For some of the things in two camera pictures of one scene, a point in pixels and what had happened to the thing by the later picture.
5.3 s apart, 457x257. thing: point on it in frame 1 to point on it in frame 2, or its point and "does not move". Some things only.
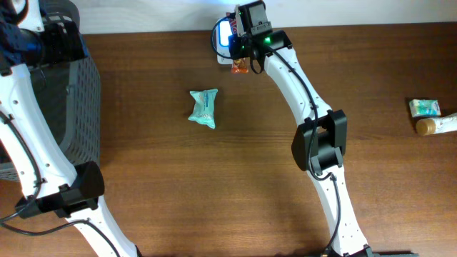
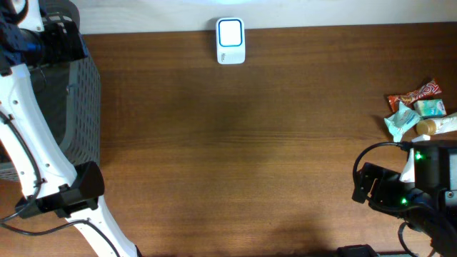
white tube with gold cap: x=431 y=126 does not move
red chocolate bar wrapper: x=239 y=66 to x=424 y=91
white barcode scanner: x=223 y=31 does not move
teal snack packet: x=203 y=108 to x=400 y=121
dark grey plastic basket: x=70 y=92 does not move
